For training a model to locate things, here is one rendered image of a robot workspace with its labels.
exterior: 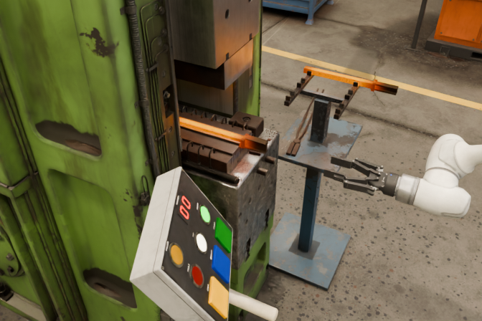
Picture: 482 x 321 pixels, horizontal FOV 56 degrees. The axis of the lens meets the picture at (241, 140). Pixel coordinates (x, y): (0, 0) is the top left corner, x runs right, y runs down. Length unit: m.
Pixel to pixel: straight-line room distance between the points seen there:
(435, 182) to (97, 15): 1.07
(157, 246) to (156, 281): 0.08
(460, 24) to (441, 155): 3.42
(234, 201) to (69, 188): 0.60
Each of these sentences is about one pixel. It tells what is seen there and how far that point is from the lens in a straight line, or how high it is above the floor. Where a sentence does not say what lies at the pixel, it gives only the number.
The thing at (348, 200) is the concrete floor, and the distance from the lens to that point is 2.93.
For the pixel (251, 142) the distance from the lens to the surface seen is 1.64.
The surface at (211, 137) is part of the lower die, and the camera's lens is 1.69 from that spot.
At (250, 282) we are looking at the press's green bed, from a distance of 2.27.
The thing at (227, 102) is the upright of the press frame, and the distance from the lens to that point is 1.91.
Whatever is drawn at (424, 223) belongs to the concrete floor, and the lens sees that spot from 2.93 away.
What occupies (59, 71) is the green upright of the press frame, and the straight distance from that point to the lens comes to 1.43.
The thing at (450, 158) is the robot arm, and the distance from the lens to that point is 1.56.
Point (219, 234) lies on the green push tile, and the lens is 1.28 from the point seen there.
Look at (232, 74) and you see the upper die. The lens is 1.44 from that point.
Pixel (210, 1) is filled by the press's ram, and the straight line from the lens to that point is 1.26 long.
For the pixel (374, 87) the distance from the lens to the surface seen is 2.01.
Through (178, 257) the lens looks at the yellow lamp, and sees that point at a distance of 1.07.
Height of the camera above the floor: 1.98
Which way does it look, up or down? 36 degrees down
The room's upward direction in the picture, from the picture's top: straight up
